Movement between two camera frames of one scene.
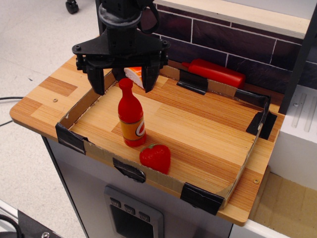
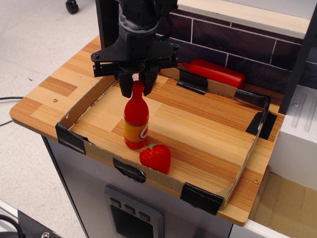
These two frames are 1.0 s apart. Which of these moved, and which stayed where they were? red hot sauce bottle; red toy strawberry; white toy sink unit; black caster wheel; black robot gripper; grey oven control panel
Moved: red hot sauce bottle; black robot gripper
Stayed: white toy sink unit; grey oven control panel; black caster wheel; red toy strawberry
